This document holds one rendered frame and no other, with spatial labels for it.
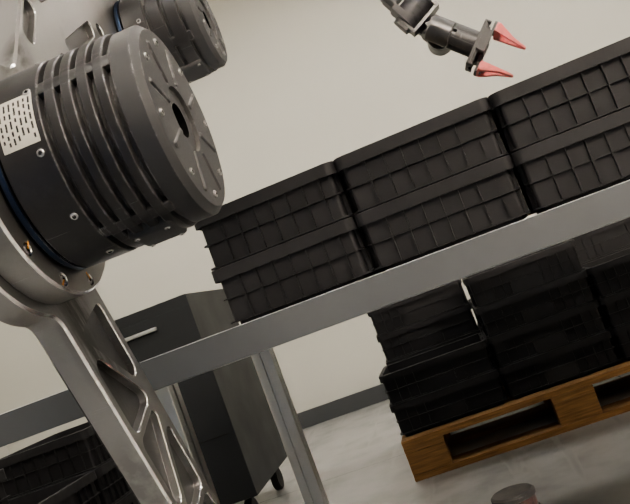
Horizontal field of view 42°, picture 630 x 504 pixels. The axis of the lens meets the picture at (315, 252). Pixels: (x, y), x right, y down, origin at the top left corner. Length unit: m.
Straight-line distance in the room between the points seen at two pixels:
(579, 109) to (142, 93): 0.98
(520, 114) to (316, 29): 3.81
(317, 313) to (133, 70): 0.44
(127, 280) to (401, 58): 2.22
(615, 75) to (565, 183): 0.20
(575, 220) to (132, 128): 0.54
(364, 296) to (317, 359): 4.09
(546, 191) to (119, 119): 0.96
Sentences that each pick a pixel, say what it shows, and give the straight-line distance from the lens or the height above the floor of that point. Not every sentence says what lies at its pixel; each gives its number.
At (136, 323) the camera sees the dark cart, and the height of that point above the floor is 0.86.
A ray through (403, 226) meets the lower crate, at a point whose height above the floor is 0.77.
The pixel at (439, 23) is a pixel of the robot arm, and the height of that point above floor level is 1.15.
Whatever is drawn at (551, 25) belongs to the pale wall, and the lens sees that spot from 5.21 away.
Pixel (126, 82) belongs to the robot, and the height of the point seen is 0.90.
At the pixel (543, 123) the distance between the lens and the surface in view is 1.48.
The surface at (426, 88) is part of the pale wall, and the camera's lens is 5.08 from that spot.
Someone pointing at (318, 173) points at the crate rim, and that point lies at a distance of 1.50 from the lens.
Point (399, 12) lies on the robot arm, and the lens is 1.80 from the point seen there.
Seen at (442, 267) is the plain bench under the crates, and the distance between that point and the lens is 0.97.
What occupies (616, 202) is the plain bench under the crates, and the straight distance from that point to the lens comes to 0.99.
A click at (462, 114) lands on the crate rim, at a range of 1.48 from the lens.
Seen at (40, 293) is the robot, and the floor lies 0.78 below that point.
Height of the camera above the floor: 0.69
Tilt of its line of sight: 4 degrees up
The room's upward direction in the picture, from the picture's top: 20 degrees counter-clockwise
